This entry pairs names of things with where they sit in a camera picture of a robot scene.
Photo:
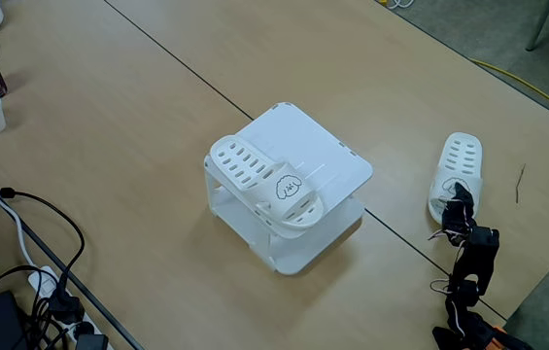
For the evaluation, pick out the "grey chair leg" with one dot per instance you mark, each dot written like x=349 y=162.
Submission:
x=541 y=26

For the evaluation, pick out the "white slipper with dog print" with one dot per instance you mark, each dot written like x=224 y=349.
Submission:
x=262 y=192
x=435 y=194

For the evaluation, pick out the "thin brown twig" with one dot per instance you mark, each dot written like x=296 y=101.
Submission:
x=520 y=182

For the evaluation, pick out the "white power strip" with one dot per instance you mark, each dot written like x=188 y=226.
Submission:
x=41 y=284

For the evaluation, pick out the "black plug-in adapter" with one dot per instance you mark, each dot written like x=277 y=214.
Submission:
x=90 y=341

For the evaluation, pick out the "black power plug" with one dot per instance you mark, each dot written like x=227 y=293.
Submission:
x=65 y=308

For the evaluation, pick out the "white plastic shoe rack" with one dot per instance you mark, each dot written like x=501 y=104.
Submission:
x=322 y=150

